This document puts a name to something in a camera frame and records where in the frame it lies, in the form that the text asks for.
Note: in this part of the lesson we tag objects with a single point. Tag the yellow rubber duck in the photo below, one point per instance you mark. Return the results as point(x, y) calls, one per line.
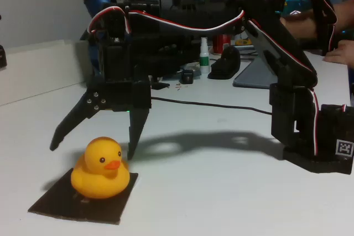
point(96, 183)

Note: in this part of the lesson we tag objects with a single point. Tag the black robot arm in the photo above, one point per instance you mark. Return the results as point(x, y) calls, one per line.
point(287, 103)

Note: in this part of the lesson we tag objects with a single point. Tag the person's right forearm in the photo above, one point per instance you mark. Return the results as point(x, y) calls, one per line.
point(304, 24)

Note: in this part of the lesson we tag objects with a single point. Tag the black cardboard square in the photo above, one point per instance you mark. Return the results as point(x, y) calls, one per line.
point(116, 205)

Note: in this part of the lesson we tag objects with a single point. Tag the person's left hand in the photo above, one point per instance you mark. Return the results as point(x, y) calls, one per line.
point(343, 53)

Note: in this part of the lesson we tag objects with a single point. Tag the small black flat stand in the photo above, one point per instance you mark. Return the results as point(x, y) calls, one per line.
point(161, 85)

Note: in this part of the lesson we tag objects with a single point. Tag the black electronic desk equipment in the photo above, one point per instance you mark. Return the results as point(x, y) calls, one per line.
point(171, 59)

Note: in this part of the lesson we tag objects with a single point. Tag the white box ledge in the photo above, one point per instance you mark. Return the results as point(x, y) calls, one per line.
point(41, 67)

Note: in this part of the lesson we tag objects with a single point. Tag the small black cube device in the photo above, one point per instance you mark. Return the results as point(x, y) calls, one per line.
point(187, 77)

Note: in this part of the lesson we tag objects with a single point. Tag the white green spray bottle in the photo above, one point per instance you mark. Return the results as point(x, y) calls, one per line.
point(204, 59)

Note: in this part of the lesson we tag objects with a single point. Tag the black object at table edge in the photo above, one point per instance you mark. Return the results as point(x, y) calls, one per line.
point(2, 57)

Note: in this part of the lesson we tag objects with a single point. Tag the black rounded desk object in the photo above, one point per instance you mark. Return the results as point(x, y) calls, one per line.
point(225, 64)

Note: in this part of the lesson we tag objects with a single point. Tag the red soda can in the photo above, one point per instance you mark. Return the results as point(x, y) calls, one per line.
point(221, 44)

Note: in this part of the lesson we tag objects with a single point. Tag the dark grey laptop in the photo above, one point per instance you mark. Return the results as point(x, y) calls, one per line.
point(254, 75)

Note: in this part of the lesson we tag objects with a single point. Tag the small orange yellow object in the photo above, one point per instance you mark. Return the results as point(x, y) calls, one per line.
point(243, 42)

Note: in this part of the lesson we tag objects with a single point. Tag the white fiducial marker tag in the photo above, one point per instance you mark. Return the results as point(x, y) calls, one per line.
point(344, 147)

